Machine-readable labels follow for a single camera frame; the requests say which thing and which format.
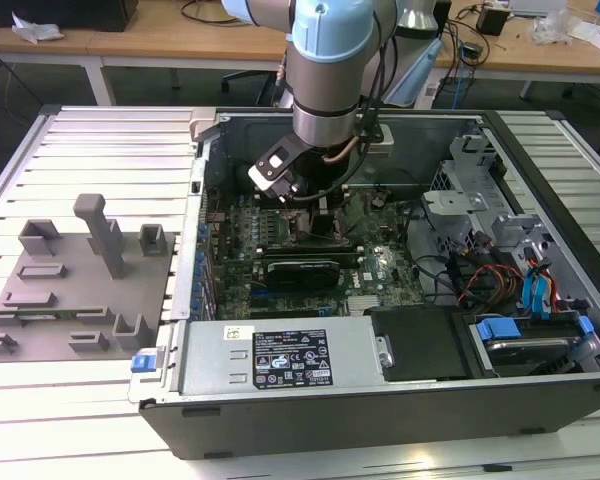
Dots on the silver CPU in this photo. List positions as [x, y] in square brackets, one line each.
[325, 225]

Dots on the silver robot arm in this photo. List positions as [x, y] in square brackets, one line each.
[325, 85]

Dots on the CPU socket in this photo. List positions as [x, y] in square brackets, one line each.
[300, 235]

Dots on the round coin cell battery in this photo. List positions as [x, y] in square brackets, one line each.
[378, 201]

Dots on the black RAM slot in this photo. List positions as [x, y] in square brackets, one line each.
[305, 247]
[310, 253]

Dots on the black round cylinder part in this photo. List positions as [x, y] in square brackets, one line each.
[242, 180]

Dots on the green motherboard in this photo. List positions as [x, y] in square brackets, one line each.
[380, 250]

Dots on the black graphics card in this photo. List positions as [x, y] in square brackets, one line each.
[300, 275]

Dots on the silver drive cage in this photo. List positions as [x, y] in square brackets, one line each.
[452, 202]

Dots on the grey case release latch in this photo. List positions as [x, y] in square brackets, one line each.
[202, 122]

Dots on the silver chipset heatsink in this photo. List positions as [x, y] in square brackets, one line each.
[364, 305]

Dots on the small yellow sticker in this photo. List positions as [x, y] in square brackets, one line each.
[234, 333]

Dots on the black power supply label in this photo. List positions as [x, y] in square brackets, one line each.
[292, 357]

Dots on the black plastic shroud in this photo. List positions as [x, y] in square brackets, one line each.
[420, 345]

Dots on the silver power supply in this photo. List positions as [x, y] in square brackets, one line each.
[210, 355]

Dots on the small black box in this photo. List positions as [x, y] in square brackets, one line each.
[492, 21]

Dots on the blue disk carrier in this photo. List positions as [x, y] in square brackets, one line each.
[497, 330]

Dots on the wooden desk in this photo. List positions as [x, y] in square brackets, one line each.
[130, 42]

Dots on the black PC case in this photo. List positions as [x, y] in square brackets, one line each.
[380, 425]

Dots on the blue case latch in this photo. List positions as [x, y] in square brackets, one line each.
[142, 361]

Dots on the clear plastic bag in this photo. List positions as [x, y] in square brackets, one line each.
[550, 27]

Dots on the hard disk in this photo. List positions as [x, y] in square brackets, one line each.
[525, 352]

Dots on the flat grey device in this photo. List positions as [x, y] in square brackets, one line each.
[537, 5]

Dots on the grey parts rack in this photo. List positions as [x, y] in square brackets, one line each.
[80, 300]

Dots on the white cardboard box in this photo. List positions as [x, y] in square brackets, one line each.
[587, 32]

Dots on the green RAM stick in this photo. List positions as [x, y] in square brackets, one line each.
[40, 316]

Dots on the crumpled white paper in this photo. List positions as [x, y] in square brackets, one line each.
[35, 30]

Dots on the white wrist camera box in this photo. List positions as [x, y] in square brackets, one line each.
[270, 175]

